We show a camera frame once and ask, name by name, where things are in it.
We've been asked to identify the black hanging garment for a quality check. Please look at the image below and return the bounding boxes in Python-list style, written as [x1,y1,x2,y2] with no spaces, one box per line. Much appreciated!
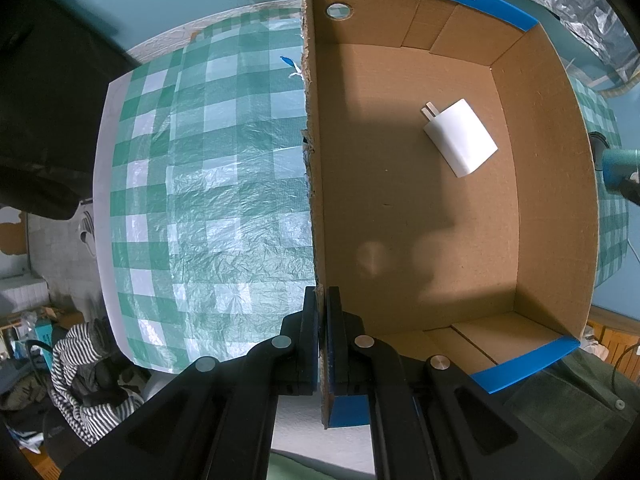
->
[1,0,138,220]

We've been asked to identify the blue cardboard box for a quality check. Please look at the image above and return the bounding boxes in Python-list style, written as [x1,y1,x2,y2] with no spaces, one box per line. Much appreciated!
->
[300,0,600,430]

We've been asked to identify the green corduroy shirt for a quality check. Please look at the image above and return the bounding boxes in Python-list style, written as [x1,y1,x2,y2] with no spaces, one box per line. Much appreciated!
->
[494,349,639,479]

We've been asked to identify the grey plastic sheet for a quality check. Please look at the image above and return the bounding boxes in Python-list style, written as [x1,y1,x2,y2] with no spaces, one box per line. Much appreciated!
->
[532,0,639,87]

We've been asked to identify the white plug charger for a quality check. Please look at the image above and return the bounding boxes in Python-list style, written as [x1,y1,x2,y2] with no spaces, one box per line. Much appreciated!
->
[421,99,498,178]

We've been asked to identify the green checkered tablecloth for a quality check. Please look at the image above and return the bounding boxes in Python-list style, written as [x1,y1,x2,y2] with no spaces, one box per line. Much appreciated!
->
[96,9,623,373]

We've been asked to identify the striped cloth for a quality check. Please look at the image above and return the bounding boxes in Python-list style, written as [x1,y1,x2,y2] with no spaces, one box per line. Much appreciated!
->
[49,318,144,446]

